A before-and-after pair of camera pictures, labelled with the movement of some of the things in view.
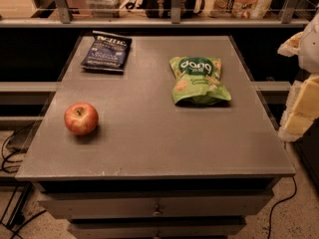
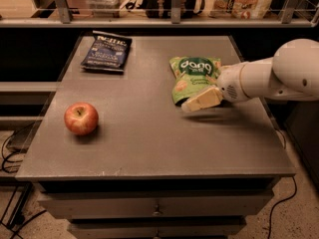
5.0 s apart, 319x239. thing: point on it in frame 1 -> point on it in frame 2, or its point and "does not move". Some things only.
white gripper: (310, 50) -> (229, 84)
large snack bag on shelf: (247, 1) does not move
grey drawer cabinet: (153, 167) does not move
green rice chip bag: (197, 81) does not move
